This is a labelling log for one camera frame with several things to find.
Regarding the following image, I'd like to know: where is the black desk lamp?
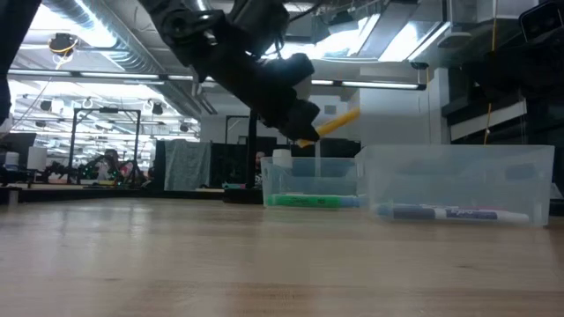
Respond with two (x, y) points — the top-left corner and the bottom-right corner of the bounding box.
(222, 74), (312, 204)

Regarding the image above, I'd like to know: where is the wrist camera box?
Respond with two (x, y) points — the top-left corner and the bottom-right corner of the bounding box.
(263, 52), (316, 90)
(518, 1), (564, 43)

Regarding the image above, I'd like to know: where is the orange-yellow highlighter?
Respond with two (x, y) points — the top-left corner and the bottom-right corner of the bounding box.
(295, 107), (361, 149)

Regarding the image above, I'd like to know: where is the dark blue dry-erase marker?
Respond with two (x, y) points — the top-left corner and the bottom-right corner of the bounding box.
(375, 203), (531, 224)

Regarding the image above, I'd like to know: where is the white cylindrical container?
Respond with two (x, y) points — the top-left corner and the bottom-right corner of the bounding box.
(271, 148), (293, 169)

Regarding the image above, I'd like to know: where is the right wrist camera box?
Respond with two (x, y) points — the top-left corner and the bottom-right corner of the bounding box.
(518, 1), (564, 43)

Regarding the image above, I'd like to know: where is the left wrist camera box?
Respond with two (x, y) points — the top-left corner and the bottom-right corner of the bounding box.
(263, 52), (316, 90)

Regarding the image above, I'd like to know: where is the blue highlighter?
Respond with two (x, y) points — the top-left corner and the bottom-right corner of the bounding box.
(338, 195), (367, 209)

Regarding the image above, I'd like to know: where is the clear plastic bin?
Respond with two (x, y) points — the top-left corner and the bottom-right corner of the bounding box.
(261, 156), (360, 209)
(354, 144), (556, 228)

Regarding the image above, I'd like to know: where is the grey draped cloth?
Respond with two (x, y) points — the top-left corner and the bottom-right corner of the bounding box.
(163, 139), (212, 192)

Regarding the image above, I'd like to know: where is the person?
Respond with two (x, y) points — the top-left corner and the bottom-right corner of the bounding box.
(97, 148), (131, 184)
(253, 151), (267, 186)

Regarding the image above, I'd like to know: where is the LED light bar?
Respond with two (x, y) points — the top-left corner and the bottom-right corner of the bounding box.
(6, 61), (428, 92)

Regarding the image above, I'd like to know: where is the green highlighter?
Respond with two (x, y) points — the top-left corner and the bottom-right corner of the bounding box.
(266, 193), (343, 210)

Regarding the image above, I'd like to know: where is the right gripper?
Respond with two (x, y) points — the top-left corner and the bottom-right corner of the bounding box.
(466, 41), (564, 103)

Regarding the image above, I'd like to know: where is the silver ventilation duct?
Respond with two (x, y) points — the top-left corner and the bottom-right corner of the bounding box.
(39, 0), (211, 76)

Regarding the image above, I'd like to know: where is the computer monitor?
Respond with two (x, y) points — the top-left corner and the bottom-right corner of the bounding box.
(0, 131), (39, 167)

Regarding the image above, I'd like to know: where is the black room divider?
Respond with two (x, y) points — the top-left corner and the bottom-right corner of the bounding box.
(153, 136), (362, 191)

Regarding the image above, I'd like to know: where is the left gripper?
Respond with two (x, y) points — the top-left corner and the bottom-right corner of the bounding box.
(193, 24), (322, 144)

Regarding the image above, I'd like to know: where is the black ceiling device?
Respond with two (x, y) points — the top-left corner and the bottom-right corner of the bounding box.
(47, 32), (81, 57)

